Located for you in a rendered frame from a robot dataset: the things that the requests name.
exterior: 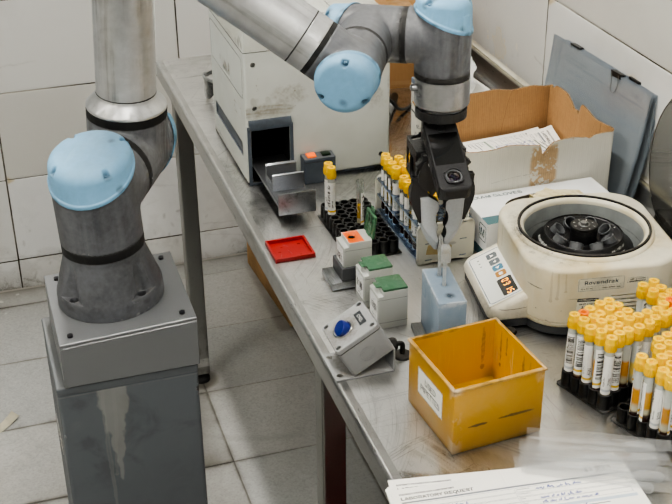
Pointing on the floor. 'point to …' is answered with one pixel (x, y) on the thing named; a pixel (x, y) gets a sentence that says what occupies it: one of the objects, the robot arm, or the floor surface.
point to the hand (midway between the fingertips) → (440, 243)
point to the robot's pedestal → (130, 436)
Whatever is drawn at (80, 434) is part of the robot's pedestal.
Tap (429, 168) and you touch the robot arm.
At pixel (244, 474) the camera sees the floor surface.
